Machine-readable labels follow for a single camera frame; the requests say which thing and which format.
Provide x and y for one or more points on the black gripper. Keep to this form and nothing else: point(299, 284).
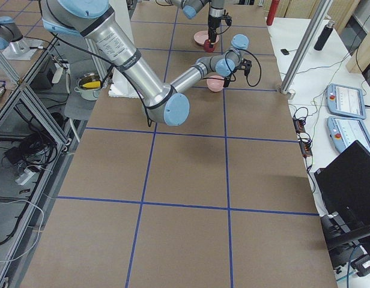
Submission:
point(226, 81)
point(214, 24)

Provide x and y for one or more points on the red apple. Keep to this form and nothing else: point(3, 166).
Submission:
point(208, 46)

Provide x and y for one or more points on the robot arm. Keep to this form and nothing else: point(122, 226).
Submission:
point(161, 102)
point(216, 14)

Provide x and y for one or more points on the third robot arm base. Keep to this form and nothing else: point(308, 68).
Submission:
point(13, 45)

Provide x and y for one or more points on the pink bowl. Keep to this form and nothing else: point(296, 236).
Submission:
point(215, 83)

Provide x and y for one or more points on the pink plate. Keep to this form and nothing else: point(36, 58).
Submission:
point(201, 37)

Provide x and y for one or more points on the small black square device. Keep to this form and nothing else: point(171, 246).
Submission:
point(285, 51)

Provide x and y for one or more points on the red fire extinguisher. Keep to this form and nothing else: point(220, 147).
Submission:
point(272, 12)

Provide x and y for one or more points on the orange black power strip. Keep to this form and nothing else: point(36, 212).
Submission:
point(299, 125)

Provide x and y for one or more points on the black water bottle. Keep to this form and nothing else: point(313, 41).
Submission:
point(324, 35)

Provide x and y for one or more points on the far blue teach pendant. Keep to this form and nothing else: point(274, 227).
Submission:
point(345, 101)

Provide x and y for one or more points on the blue teach pendant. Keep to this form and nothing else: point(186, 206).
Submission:
point(345, 131)
point(345, 101)

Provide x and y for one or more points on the near blue teach pendant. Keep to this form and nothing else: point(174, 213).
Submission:
point(345, 131)

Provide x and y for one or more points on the white pot with corn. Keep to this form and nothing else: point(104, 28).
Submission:
point(89, 86)

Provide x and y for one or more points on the black laptop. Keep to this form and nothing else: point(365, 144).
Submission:
point(345, 184)

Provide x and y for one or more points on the white power adapter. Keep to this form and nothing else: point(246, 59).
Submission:
point(25, 176)

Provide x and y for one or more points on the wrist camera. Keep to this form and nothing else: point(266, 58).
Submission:
point(245, 66)
point(228, 21)

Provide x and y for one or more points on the aluminium frame post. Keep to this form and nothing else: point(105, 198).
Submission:
point(302, 49)

